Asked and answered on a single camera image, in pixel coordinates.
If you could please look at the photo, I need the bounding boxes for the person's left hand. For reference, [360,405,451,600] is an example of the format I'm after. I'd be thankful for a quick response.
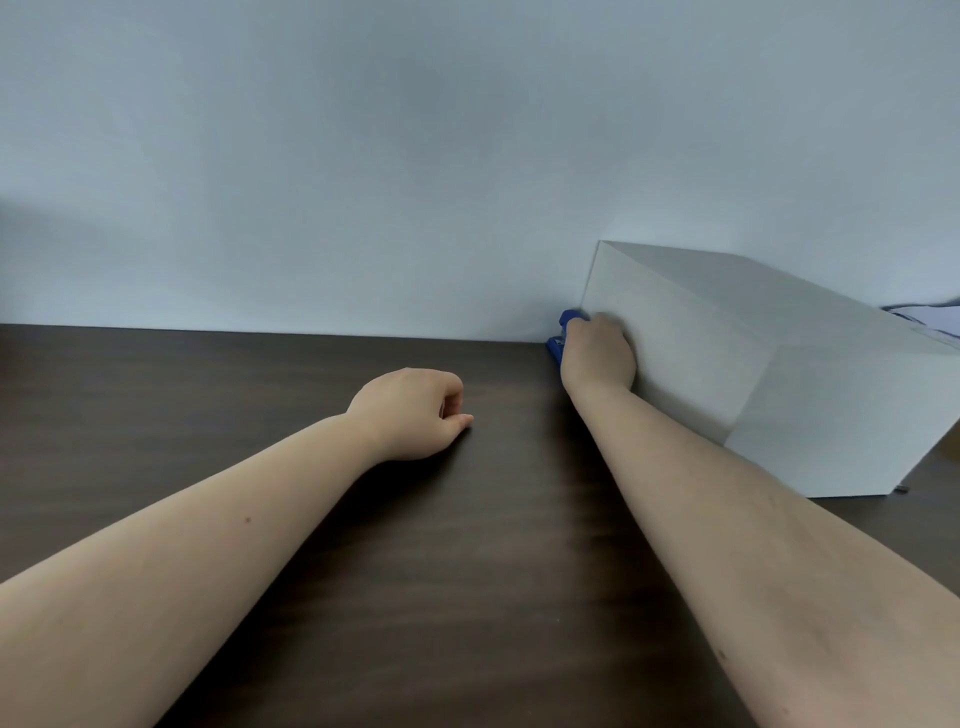
[345,367,475,462]

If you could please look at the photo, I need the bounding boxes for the person's right hand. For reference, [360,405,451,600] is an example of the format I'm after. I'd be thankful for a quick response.
[560,313,638,398]

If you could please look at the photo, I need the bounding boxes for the blue stapler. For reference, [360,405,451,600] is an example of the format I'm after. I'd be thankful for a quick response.
[545,308,592,368]

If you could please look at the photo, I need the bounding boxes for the person's left forearm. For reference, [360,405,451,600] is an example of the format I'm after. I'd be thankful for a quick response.
[0,413,385,728]

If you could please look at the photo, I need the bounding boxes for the person's right forearm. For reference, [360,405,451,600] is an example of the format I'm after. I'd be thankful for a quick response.
[564,381,960,728]

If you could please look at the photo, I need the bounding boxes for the white cardboard box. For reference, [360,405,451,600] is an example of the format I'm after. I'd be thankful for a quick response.
[581,240,960,499]

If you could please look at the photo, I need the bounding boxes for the white paper sheet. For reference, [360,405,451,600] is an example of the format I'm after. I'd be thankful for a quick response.
[880,300,960,339]

